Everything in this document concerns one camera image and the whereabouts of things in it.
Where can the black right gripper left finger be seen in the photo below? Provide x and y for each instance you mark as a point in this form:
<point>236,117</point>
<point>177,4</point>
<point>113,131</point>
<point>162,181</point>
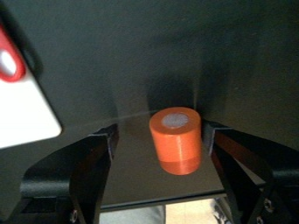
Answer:
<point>66,180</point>

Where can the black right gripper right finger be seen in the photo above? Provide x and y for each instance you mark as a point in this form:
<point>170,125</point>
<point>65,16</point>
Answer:
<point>253,175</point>

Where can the orange carrot bottom cylinder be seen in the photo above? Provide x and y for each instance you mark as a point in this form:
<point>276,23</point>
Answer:
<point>177,145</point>

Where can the white cutting board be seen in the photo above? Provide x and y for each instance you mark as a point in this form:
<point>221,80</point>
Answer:
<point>23,116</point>

